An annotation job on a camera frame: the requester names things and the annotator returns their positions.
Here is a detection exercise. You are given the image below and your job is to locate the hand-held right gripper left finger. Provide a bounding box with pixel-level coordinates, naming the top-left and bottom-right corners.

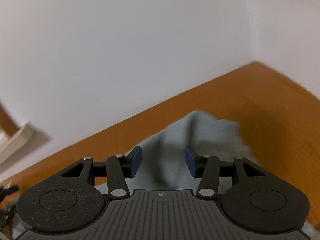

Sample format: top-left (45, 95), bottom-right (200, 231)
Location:
top-left (61, 146), bottom-right (142, 200)

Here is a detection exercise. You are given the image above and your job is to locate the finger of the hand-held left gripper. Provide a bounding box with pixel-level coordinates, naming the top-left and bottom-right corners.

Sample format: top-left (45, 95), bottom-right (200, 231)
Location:
top-left (0, 205), bottom-right (17, 224)
top-left (0, 185), bottom-right (20, 197)

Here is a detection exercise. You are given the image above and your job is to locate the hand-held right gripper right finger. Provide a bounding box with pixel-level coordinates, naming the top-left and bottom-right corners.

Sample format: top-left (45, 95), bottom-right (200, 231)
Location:
top-left (184, 146), bottom-right (264, 201)

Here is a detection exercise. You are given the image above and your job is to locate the grey sweatshirt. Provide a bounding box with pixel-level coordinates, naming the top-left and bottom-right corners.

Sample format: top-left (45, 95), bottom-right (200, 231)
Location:
top-left (11, 110), bottom-right (317, 240)

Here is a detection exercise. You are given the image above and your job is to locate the wooden window frame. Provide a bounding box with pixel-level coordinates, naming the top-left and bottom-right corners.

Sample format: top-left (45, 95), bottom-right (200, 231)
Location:
top-left (0, 104), bottom-right (20, 137)

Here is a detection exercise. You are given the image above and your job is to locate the beige window sill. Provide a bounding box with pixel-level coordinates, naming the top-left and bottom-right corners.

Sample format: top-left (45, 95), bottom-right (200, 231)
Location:
top-left (0, 122), bottom-right (34, 167)

